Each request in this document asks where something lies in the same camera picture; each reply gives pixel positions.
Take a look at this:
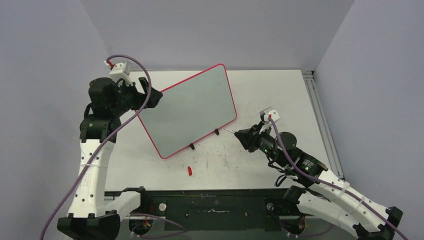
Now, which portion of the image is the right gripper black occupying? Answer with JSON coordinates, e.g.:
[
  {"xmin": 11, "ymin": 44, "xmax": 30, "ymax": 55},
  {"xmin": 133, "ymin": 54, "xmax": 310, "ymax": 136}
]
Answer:
[{"xmin": 235, "ymin": 120, "xmax": 288, "ymax": 167}]

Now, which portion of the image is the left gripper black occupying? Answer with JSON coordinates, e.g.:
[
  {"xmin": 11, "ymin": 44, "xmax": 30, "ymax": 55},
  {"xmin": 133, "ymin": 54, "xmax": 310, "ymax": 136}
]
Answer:
[{"xmin": 110, "ymin": 77, "xmax": 162, "ymax": 117}]

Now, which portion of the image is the white marker pen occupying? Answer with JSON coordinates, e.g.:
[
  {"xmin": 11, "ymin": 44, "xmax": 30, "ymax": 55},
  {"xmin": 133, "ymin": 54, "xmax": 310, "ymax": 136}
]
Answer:
[{"xmin": 224, "ymin": 128, "xmax": 236, "ymax": 134}]

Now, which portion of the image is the pink framed whiteboard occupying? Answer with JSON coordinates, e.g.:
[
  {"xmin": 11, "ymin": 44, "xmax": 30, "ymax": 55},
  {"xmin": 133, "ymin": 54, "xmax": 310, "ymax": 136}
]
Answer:
[{"xmin": 139, "ymin": 63, "xmax": 237, "ymax": 159}]

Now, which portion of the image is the red marker cap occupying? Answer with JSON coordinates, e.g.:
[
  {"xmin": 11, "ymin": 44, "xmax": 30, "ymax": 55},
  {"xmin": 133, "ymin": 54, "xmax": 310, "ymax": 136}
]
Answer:
[{"xmin": 187, "ymin": 166, "xmax": 193, "ymax": 176}]

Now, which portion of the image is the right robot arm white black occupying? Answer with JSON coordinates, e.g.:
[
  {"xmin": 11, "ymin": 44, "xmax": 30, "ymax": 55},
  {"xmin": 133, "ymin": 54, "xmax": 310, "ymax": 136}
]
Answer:
[{"xmin": 234, "ymin": 122, "xmax": 407, "ymax": 240}]

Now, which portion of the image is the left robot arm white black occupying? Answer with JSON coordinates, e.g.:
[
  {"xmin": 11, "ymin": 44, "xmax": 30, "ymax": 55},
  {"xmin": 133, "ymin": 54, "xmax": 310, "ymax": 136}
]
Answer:
[{"xmin": 56, "ymin": 76, "xmax": 163, "ymax": 240}]

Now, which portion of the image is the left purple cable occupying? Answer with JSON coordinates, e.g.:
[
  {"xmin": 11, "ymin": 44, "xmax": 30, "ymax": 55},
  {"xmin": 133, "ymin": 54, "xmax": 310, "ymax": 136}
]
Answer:
[{"xmin": 39, "ymin": 54, "xmax": 188, "ymax": 240}]

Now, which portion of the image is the purple cable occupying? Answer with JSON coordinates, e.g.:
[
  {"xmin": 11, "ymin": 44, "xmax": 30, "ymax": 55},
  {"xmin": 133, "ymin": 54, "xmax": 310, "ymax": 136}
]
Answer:
[
  {"xmin": 268, "ymin": 117, "xmax": 410, "ymax": 240},
  {"xmin": 39, "ymin": 54, "xmax": 188, "ymax": 240}
]

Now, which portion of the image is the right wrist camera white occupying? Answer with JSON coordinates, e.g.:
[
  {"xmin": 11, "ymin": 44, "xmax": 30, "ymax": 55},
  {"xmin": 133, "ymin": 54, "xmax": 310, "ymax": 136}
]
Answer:
[{"xmin": 259, "ymin": 106, "xmax": 280, "ymax": 122}]

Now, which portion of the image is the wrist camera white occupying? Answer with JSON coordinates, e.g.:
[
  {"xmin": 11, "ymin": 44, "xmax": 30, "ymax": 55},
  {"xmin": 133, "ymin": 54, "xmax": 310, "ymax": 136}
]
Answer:
[
  {"xmin": 104, "ymin": 61, "xmax": 132, "ymax": 86},
  {"xmin": 259, "ymin": 106, "xmax": 280, "ymax": 122}
]

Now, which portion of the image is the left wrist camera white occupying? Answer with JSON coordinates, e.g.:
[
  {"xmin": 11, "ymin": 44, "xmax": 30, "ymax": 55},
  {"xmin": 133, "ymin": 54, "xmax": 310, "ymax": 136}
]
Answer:
[{"xmin": 104, "ymin": 61, "xmax": 132, "ymax": 86}]

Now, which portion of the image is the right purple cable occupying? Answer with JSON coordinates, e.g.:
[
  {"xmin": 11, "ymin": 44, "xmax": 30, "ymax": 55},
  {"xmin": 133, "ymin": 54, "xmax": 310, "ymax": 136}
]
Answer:
[{"xmin": 268, "ymin": 117, "xmax": 410, "ymax": 240}]

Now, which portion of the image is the aluminium front rail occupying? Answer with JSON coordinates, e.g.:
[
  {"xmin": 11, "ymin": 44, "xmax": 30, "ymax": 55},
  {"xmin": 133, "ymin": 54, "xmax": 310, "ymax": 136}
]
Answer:
[{"xmin": 67, "ymin": 195, "xmax": 368, "ymax": 220}]

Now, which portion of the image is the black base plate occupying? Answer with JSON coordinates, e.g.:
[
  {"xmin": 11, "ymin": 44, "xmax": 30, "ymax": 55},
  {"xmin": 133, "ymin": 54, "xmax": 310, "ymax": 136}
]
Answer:
[{"xmin": 131, "ymin": 188, "xmax": 301, "ymax": 231}]

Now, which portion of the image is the aluminium side rail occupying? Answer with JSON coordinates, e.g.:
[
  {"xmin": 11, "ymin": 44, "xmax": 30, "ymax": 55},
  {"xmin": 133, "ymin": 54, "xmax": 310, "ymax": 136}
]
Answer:
[{"xmin": 301, "ymin": 70, "xmax": 345, "ymax": 180}]

